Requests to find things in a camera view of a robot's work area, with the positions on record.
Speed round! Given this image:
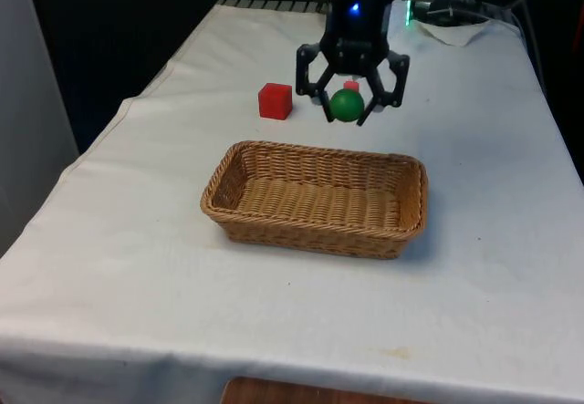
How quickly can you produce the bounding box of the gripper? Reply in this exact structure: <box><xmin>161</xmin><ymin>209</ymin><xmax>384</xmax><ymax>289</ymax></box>
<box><xmin>295</xmin><ymin>0</ymin><xmax>411</xmax><ymax>127</ymax></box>

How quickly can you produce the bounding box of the green ball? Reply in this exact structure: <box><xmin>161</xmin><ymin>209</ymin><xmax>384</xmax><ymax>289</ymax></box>
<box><xmin>328</xmin><ymin>88</ymin><xmax>366</xmax><ymax>123</ymax></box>

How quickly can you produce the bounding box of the wicker basket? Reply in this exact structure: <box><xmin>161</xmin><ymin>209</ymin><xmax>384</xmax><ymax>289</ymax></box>
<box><xmin>200</xmin><ymin>140</ymin><xmax>430</xmax><ymax>261</ymax></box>

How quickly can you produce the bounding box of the red cube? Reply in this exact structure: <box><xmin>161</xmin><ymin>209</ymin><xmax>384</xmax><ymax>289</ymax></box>
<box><xmin>258</xmin><ymin>82</ymin><xmax>294</xmax><ymax>120</ymax></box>

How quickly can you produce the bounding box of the pale grey cabinet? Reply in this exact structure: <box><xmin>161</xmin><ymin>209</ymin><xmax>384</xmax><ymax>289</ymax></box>
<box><xmin>0</xmin><ymin>0</ymin><xmax>81</xmax><ymax>257</ymax></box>

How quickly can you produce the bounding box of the grey cable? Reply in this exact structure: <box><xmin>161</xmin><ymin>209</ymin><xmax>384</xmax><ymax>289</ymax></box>
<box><xmin>514</xmin><ymin>0</ymin><xmax>551</xmax><ymax>99</ymax></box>

